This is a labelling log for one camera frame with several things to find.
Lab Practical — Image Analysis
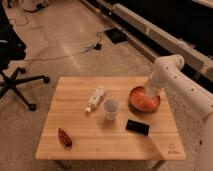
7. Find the black floor plug adapter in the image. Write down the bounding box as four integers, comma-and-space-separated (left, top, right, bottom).
94, 43, 102, 50

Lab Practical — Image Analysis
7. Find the black floor cable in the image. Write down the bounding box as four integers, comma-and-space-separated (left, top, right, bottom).
19, 31, 104, 63

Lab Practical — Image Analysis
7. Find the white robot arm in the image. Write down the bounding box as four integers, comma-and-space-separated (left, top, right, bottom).
145, 55, 213, 171

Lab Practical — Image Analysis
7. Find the long metal rail frame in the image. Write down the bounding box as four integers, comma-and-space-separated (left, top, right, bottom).
79, 0, 213, 83

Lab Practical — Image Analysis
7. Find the orange ceramic bowl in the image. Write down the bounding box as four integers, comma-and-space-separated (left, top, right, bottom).
129, 86, 161, 113

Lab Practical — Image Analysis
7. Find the wooden table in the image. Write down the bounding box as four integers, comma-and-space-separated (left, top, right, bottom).
36, 77, 186, 160

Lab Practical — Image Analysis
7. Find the white tube bottle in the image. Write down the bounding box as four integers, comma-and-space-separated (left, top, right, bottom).
85, 86, 106, 113

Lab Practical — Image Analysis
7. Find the black floor mat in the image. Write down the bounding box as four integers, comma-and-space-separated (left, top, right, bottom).
105, 28, 127, 44

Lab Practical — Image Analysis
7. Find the black smartphone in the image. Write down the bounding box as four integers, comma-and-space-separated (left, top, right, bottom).
126, 120, 150, 136

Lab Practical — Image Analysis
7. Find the dark red small object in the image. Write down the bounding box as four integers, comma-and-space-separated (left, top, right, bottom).
58, 128, 72, 147

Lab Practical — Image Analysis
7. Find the black office chair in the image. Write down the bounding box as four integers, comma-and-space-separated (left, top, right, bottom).
0, 3, 51, 112

